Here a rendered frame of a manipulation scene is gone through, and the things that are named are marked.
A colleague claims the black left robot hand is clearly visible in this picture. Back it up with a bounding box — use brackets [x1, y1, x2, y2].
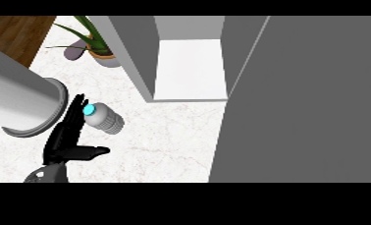
[43, 93, 112, 166]

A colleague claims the clear water bottle, cyan cap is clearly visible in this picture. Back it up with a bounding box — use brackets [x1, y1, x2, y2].
[81, 101, 126, 136]

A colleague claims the grey cabinet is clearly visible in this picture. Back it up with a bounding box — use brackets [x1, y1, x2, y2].
[85, 16, 269, 103]

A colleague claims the dark grey cabinet door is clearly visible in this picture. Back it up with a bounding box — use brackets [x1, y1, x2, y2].
[207, 16, 371, 184]

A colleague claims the large grey cylindrical appliance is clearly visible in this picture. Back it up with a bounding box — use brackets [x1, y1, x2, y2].
[0, 50, 69, 139]

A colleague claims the potted green plant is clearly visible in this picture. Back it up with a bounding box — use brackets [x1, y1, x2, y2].
[45, 16, 122, 69]

